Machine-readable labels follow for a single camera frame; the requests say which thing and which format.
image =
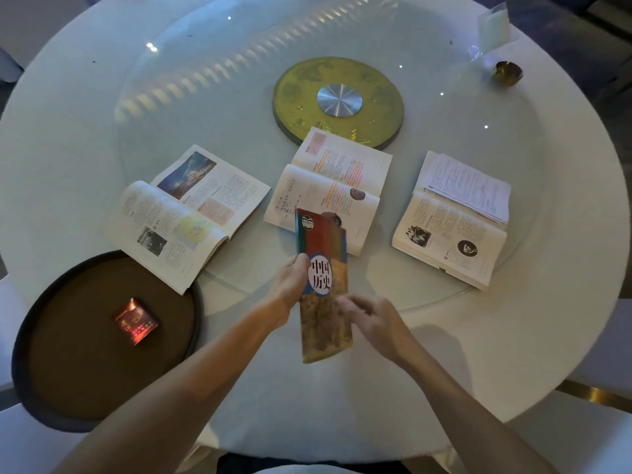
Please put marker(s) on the open book with orange highlights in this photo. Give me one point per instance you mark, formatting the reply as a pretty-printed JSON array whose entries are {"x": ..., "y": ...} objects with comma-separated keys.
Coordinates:
[{"x": 321, "y": 187}]

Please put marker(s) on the colourful cover book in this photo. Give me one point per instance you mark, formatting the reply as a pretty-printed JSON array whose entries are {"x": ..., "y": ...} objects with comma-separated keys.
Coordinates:
[{"x": 323, "y": 241}]

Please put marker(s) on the person's right forearm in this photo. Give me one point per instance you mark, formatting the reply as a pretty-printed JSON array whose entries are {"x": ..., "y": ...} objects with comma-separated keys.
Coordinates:
[{"x": 459, "y": 409}]

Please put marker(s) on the open book with landscape photo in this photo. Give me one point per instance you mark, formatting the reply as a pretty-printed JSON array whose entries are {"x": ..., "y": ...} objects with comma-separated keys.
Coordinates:
[{"x": 197, "y": 202}]

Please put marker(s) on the small golden bowl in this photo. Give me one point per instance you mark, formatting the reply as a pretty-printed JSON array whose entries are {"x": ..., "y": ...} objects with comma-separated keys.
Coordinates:
[{"x": 507, "y": 73}]

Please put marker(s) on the loose white printed sheets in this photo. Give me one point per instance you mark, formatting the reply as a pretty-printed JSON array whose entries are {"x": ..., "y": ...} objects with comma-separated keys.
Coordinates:
[{"x": 469, "y": 187}]

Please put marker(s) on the open book with portrait pictures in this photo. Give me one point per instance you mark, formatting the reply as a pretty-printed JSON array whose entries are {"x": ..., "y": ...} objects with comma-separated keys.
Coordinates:
[{"x": 444, "y": 236}]

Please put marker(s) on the person's dark trousers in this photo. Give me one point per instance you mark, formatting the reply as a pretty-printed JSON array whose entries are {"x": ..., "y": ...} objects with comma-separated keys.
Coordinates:
[{"x": 237, "y": 465}]

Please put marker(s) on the round glass turntable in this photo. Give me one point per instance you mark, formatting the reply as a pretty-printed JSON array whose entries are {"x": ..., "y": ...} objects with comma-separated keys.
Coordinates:
[{"x": 237, "y": 93}]

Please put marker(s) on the small red box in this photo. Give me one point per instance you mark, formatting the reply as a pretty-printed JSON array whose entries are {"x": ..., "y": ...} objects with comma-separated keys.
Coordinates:
[{"x": 134, "y": 321}]

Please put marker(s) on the golden round turntable base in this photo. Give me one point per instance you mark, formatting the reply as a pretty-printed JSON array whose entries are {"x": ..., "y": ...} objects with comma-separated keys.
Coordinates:
[{"x": 296, "y": 98}]

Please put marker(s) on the white plastic packet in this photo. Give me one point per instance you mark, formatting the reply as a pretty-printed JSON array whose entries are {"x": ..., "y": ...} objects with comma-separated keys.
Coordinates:
[{"x": 495, "y": 25}]

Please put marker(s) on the person's left forearm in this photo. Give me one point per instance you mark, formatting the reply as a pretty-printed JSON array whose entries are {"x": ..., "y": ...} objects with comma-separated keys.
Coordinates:
[{"x": 187, "y": 394}]

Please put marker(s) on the white chair with golden trim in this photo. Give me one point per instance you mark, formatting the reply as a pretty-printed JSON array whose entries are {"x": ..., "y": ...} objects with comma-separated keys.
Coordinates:
[{"x": 602, "y": 350}]

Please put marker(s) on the person's left hand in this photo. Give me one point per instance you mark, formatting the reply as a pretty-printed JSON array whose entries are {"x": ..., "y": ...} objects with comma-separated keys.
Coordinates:
[{"x": 286, "y": 291}]

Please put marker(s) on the round brown tray dark rim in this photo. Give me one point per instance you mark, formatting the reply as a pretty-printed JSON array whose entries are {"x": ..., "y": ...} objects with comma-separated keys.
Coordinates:
[{"x": 74, "y": 350}]

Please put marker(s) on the person's right fingers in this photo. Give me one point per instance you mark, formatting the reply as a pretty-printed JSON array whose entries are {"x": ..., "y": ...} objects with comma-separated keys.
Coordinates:
[{"x": 355, "y": 305}]

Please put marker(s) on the person's right hand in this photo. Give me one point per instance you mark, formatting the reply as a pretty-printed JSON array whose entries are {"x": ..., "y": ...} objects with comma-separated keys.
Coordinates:
[{"x": 377, "y": 325}]

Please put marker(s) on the person's left thumb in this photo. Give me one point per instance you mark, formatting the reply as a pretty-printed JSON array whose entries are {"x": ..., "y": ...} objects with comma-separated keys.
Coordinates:
[{"x": 302, "y": 269}]

